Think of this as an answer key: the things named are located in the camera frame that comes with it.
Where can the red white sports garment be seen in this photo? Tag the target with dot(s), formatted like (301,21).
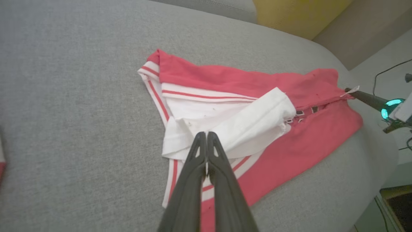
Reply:
(305,145)

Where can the yellow sofa cushion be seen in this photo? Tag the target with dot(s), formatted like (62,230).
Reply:
(299,16)

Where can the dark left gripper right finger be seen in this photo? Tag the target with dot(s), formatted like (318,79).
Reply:
(228,199)

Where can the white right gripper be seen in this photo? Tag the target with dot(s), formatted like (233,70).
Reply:
(404,111)

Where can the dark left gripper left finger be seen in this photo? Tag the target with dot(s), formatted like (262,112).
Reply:
(186,193)

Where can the grey fabric sofa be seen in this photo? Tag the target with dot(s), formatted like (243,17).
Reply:
(80,96)

